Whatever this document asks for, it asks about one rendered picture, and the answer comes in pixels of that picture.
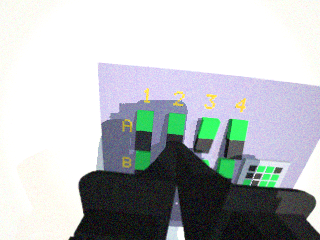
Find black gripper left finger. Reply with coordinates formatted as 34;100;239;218
77;141;177;240

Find pale lavender switch panel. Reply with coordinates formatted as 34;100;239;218
97;62;320;189

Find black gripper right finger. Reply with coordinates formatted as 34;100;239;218
175;141;317;240

